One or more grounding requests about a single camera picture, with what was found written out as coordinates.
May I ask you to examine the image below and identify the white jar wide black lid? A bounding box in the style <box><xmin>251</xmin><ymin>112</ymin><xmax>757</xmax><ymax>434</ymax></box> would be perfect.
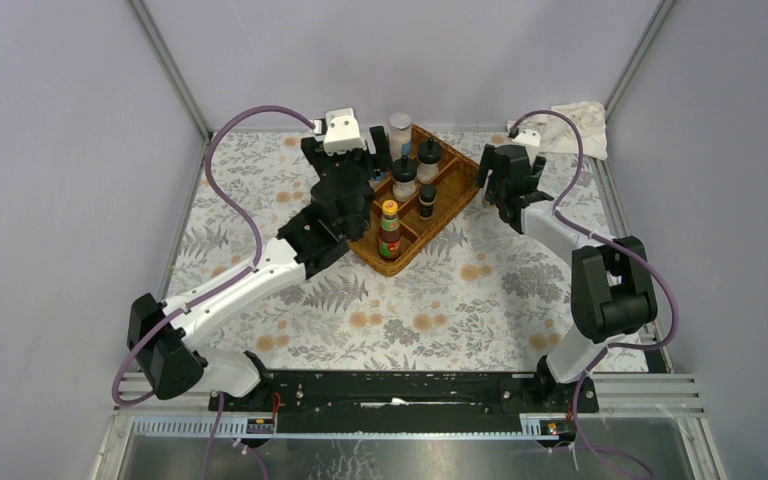
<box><xmin>391</xmin><ymin>156</ymin><xmax>417</xmax><ymax>203</ymax></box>

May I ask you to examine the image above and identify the silver lid white grain jar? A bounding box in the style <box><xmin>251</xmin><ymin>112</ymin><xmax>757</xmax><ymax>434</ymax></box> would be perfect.
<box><xmin>388</xmin><ymin>113</ymin><xmax>413</xmax><ymax>161</ymax></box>

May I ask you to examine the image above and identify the white bottle black cap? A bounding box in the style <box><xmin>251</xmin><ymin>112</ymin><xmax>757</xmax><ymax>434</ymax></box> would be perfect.
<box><xmin>417</xmin><ymin>138</ymin><xmax>442</xmax><ymax>184</ymax></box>

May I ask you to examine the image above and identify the brown wicker divided basket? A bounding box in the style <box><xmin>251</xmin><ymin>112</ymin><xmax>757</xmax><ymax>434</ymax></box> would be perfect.
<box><xmin>349</xmin><ymin>125</ymin><xmax>479</xmax><ymax>277</ymax></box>

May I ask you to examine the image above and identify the small pepper jar black cap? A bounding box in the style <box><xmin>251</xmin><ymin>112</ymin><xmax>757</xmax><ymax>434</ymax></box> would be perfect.
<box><xmin>418</xmin><ymin>184</ymin><xmax>437</xmax><ymax>220</ymax></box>

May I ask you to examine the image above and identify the red sauce bottle yellow cap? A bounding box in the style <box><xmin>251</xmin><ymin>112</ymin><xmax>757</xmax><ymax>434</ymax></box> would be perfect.
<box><xmin>379</xmin><ymin>200</ymin><xmax>402</xmax><ymax>260</ymax></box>

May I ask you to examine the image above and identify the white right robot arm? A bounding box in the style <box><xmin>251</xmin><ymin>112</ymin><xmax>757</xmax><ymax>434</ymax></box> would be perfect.
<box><xmin>476</xmin><ymin>144</ymin><xmax>658</xmax><ymax>412</ymax></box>

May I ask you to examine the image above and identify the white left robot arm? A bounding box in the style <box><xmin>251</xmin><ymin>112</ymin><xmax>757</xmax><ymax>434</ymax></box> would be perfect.
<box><xmin>123</xmin><ymin>126</ymin><xmax>392</xmax><ymax>411</ymax></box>

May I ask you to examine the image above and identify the white crumpled cloth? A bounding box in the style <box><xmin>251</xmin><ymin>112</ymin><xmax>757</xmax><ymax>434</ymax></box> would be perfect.
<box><xmin>506</xmin><ymin>101</ymin><xmax>608</xmax><ymax>160</ymax></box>

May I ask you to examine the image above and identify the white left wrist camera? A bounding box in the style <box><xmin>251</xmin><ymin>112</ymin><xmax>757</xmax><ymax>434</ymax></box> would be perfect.
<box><xmin>311</xmin><ymin>107</ymin><xmax>367</xmax><ymax>155</ymax></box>

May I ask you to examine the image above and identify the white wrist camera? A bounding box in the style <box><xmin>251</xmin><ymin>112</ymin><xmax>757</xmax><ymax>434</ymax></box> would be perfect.
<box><xmin>509</xmin><ymin>128</ymin><xmax>542</xmax><ymax>150</ymax></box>
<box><xmin>311</xmin><ymin>107</ymin><xmax>367</xmax><ymax>155</ymax></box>

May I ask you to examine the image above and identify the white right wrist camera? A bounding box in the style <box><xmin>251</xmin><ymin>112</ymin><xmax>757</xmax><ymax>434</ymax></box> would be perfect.
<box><xmin>509</xmin><ymin>128</ymin><xmax>542</xmax><ymax>150</ymax></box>

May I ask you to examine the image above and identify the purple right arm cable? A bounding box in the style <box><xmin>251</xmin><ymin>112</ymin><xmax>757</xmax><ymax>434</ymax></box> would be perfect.
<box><xmin>508</xmin><ymin>109</ymin><xmax>681</xmax><ymax>480</ymax></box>

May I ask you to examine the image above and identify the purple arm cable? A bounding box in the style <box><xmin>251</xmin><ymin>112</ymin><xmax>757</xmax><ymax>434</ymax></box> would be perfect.
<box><xmin>508</xmin><ymin>109</ymin><xmax>681</xmax><ymax>480</ymax></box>
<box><xmin>110</xmin><ymin>105</ymin><xmax>326</xmax><ymax>480</ymax></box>

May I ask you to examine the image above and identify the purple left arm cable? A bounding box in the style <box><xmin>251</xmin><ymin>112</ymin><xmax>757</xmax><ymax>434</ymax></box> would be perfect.
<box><xmin>110</xmin><ymin>105</ymin><xmax>326</xmax><ymax>480</ymax></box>

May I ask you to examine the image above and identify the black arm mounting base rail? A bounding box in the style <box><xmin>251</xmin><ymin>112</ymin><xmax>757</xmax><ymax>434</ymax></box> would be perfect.
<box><xmin>208</xmin><ymin>370</ymin><xmax>599</xmax><ymax>435</ymax></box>

